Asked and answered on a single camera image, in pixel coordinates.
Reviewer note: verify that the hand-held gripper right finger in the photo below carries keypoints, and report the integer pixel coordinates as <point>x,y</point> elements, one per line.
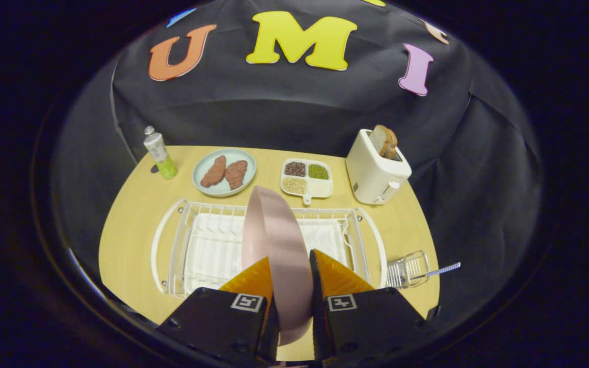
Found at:
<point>366,327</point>

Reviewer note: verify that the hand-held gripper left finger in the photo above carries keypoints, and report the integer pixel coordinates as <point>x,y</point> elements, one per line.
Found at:
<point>218,327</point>

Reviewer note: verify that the pink plate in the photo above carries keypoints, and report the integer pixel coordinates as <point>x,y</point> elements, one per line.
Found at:
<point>274,235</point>

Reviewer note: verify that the pale green plate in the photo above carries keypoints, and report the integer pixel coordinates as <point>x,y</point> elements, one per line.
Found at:
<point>223,191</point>

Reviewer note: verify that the white divided tray with grains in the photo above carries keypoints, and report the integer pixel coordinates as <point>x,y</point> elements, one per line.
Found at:
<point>320,189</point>

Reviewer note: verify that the white toaster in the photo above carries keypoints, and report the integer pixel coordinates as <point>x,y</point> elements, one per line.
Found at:
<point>374,176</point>

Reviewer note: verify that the brown meat piece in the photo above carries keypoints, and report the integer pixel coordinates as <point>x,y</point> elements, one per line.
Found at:
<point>213,171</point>
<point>236,174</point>

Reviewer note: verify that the small black cap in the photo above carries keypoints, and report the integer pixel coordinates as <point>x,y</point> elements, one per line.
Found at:
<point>155,168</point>

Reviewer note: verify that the green and white bottle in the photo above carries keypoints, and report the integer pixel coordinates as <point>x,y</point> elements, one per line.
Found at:
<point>160,153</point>

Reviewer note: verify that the brown bread slice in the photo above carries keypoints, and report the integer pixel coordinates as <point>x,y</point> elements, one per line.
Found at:
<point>384,140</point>

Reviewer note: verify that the black backdrop cloth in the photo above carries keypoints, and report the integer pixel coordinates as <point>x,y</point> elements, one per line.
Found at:
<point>284,102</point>

